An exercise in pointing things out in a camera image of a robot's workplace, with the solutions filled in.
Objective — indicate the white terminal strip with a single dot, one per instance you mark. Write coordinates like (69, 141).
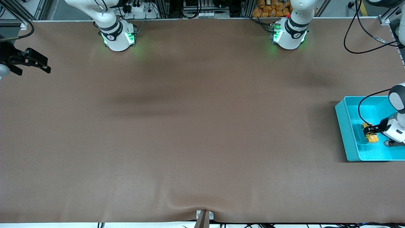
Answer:
(205, 15)

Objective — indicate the orange toy pile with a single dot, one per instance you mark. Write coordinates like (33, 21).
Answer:
(272, 9)

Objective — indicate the aluminium frame post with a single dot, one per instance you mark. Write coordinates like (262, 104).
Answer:
(392, 12)
(19, 11)

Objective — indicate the yellow beetle toy car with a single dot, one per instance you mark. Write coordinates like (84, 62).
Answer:
(372, 138)

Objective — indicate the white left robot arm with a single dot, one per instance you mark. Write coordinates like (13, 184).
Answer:
(294, 31)

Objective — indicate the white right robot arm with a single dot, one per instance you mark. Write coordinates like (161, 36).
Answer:
(115, 34)

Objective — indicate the teal plastic bin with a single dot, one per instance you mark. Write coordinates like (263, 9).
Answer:
(348, 133)

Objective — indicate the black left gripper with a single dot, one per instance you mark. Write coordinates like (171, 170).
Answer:
(377, 128)

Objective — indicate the white power strip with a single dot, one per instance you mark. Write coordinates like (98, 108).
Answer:
(139, 10)

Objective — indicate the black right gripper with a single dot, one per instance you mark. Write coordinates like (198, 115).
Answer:
(7, 53)

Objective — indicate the brown table mat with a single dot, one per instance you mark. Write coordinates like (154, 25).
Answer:
(158, 126)

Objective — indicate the metal table clamp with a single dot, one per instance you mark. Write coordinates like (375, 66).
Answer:
(204, 218)

